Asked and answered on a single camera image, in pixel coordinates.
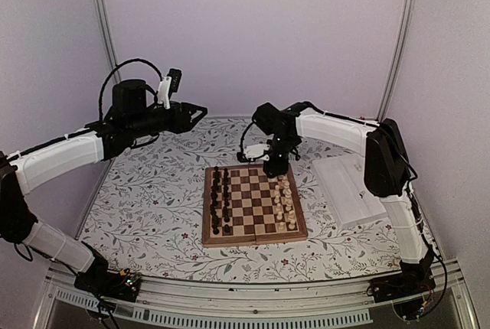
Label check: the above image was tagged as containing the right aluminium frame post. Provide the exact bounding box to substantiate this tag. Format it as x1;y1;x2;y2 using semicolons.
376;0;416;121

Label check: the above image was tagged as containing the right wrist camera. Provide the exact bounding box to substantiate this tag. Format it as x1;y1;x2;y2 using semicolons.
237;144;270;163

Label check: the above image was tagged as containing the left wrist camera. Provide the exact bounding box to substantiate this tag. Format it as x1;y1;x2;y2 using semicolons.
157;68;182;109

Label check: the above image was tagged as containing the row of dark chess pieces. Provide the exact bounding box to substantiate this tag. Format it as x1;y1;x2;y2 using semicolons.
210;166;232;236

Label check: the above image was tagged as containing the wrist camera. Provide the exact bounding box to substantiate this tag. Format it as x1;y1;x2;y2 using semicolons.
237;144;270;163
157;68;182;109

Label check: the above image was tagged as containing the wooden chess board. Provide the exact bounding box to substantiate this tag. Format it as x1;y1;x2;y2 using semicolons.
202;164;309;248

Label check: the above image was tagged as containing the aluminium frame post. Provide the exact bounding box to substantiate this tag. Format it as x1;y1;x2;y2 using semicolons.
376;0;416;121
93;0;117;69

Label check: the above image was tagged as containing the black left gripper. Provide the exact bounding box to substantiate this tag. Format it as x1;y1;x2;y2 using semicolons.
128;101;207;138

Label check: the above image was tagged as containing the front aluminium rail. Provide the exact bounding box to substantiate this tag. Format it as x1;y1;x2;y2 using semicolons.
34;260;480;328

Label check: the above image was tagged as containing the left aluminium frame post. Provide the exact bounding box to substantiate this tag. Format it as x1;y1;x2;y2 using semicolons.
93;0;117;69

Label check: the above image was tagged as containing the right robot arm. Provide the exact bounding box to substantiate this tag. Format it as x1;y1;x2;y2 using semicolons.
240;101;441;321

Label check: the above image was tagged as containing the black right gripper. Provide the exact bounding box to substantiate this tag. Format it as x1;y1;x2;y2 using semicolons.
263;135;296;178

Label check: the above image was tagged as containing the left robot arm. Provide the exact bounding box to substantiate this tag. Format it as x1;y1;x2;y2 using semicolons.
1;68;207;302

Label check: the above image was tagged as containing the white three-compartment plastic tray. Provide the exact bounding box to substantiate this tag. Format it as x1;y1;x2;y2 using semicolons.
312;154;387;229

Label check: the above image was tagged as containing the floral patterned table mat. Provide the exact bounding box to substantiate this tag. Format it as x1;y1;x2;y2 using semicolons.
80;117;400;283

